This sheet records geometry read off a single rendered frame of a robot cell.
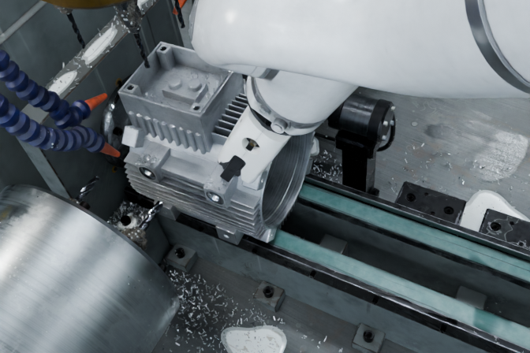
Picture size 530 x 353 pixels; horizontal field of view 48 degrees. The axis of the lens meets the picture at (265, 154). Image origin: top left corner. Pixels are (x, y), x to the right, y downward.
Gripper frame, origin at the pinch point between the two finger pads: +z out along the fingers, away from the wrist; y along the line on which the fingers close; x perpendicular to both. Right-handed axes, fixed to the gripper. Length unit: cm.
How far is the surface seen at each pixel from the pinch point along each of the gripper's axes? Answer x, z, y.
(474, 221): -38.0, 12.6, 23.0
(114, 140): 14.9, 17.1, 0.7
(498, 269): -36.5, 0.0, 9.2
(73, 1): 22.0, -11.7, -2.5
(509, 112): -38, 13, 49
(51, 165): 18.3, 12.9, -9.0
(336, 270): -19.8, 8.6, -0.3
